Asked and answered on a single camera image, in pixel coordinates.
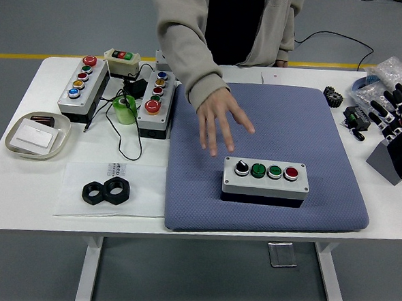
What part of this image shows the white card with red mark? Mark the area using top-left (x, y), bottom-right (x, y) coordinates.
top-left (260, 71), bottom-right (283, 85)

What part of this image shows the white table leg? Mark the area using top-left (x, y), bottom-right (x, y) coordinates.
top-left (74, 234), bottom-right (106, 301)
top-left (311, 241), bottom-right (353, 301)

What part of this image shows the clear bubble wrap bag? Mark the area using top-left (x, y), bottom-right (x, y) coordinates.
top-left (362, 54), bottom-right (402, 102)

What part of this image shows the large black hex nut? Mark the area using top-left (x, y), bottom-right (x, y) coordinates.
top-left (102, 174), bottom-right (134, 207)

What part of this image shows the white wall switch plate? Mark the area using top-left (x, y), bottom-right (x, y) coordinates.
top-left (8, 116), bottom-right (61, 157)

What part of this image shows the clear plastic bag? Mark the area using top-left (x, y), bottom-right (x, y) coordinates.
top-left (53, 158), bottom-right (169, 223)

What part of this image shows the dark brown small block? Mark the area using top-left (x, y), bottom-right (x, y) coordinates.
top-left (30, 114), bottom-right (57, 128)

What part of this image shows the cream three-button switch box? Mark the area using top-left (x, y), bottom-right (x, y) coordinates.
top-left (102, 48), bottom-right (142, 79)

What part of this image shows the white oval tray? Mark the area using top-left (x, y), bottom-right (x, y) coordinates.
top-left (4, 109), bottom-right (73, 163)

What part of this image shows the small black hex nut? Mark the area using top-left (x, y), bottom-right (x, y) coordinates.
top-left (81, 180), bottom-right (108, 206)

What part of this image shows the blue-grey quilted mat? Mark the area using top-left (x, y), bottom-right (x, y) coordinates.
top-left (164, 78), bottom-right (378, 243)

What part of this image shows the silver metal floor frame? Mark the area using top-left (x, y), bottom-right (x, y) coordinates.
top-left (266, 240), bottom-right (299, 269)

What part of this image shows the person's left hand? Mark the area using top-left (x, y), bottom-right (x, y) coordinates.
top-left (274, 49), bottom-right (290, 69)

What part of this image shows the black power adapter with cord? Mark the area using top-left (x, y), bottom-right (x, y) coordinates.
top-left (82, 59), bottom-right (156, 162)

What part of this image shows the black module with green terminal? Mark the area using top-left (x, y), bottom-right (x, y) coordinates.
top-left (341, 104), bottom-right (373, 133)

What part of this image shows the person's right hand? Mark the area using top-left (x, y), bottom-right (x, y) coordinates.
top-left (193, 88), bottom-right (258, 161)

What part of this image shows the person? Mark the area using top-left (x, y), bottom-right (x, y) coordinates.
top-left (143, 0), bottom-right (307, 71)

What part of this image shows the black floor cable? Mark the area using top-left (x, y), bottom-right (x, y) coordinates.
top-left (292, 28), bottom-right (376, 72)

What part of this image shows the blue coiled belt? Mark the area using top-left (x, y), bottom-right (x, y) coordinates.
top-left (351, 74), bottom-right (377, 93)

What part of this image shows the clear bag of metal washers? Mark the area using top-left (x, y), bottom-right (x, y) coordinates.
top-left (348, 80), bottom-right (389, 112)

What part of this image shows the green tape roll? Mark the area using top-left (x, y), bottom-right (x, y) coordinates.
top-left (111, 94), bottom-right (139, 126)

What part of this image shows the grey five-button control box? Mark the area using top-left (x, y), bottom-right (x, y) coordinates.
top-left (135, 68), bottom-right (179, 141)
top-left (57, 53), bottom-right (112, 125)

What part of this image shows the black gear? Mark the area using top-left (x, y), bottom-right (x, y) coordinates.
top-left (322, 85), bottom-right (345, 112)

